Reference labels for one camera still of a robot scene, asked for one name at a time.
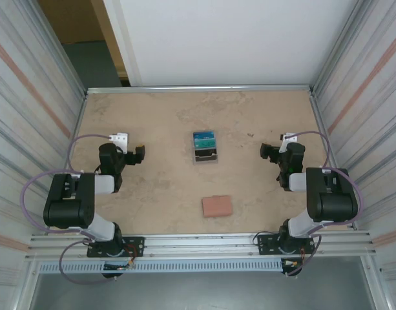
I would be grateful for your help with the aluminium table edge rail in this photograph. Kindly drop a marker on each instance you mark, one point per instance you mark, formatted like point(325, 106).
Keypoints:
point(319, 122)
point(197, 88)
point(78, 122)

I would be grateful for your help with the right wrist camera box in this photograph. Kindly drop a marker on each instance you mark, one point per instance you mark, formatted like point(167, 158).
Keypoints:
point(289, 137)

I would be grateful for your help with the light blue card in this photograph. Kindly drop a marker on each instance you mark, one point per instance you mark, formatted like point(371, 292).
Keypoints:
point(204, 133)

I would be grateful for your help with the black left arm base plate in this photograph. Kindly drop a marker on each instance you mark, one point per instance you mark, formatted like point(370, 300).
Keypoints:
point(136, 245)

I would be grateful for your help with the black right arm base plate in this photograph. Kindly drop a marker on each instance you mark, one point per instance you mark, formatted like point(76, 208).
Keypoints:
point(268, 243)

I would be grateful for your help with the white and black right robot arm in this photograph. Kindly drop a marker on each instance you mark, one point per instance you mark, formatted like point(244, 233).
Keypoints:
point(333, 203)

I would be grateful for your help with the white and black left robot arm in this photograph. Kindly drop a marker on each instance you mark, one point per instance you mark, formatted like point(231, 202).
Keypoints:
point(68, 210)

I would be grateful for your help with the teal card with dark print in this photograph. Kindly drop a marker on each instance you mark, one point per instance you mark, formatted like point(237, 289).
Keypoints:
point(204, 142)

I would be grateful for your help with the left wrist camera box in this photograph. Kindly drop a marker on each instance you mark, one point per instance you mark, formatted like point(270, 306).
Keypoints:
point(120, 139)

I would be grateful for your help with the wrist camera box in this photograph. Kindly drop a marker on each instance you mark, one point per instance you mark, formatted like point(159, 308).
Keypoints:
point(120, 139)
point(289, 137)

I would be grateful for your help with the aluminium mounting rail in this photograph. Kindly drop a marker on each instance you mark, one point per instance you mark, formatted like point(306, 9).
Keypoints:
point(197, 242)

